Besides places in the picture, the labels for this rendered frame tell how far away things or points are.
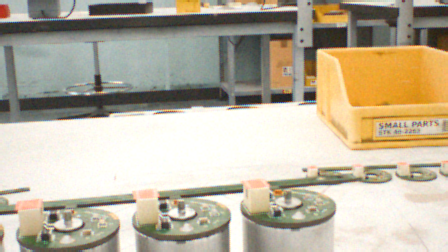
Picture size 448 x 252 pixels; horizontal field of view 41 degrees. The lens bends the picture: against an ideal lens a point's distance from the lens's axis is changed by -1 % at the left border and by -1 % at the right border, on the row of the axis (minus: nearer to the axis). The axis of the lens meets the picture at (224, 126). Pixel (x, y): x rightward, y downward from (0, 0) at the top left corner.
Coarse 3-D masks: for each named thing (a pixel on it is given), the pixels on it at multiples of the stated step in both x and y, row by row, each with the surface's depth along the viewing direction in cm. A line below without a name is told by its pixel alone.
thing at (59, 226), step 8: (56, 224) 15; (64, 224) 15; (72, 224) 15; (80, 224) 15; (64, 232) 14; (112, 240) 14; (24, 248) 14; (88, 248) 14; (96, 248) 14; (104, 248) 14; (112, 248) 14
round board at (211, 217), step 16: (160, 208) 16; (192, 208) 16; (208, 208) 16; (224, 208) 16; (144, 224) 15; (160, 224) 14; (176, 224) 15; (192, 224) 15; (208, 224) 15; (224, 224) 15
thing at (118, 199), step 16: (320, 176) 18; (336, 176) 18; (352, 176) 18; (160, 192) 17; (176, 192) 17; (192, 192) 17; (208, 192) 17; (224, 192) 17; (240, 192) 17; (0, 208) 16; (48, 208) 16; (64, 208) 16
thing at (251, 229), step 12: (276, 192) 17; (276, 204) 16; (288, 204) 16; (300, 204) 16; (252, 228) 15; (264, 228) 15; (276, 228) 15; (288, 228) 15; (300, 228) 15; (312, 228) 15; (324, 228) 15; (252, 240) 15; (264, 240) 15; (276, 240) 15; (288, 240) 15; (300, 240) 15; (312, 240) 15; (324, 240) 15
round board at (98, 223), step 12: (48, 216) 15; (60, 216) 15; (72, 216) 15; (84, 216) 15; (96, 216) 15; (108, 216) 15; (84, 228) 15; (96, 228) 15; (108, 228) 15; (24, 240) 14; (36, 240) 14; (48, 240) 14; (84, 240) 14; (96, 240) 14
